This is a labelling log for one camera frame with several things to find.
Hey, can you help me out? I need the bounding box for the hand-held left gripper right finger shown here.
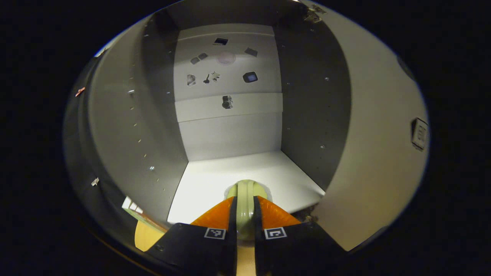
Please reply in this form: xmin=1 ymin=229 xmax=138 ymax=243
xmin=252 ymin=195 xmax=347 ymax=276

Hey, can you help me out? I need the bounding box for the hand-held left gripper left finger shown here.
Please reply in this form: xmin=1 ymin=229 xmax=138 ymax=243
xmin=147 ymin=195 xmax=239 ymax=276

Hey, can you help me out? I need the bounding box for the beige cabinet door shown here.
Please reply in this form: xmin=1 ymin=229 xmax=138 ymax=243
xmin=299 ymin=0 xmax=429 ymax=252

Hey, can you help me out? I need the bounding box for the grey cabinet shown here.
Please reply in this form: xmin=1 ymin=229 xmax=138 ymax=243
xmin=79 ymin=0 xmax=351 ymax=227

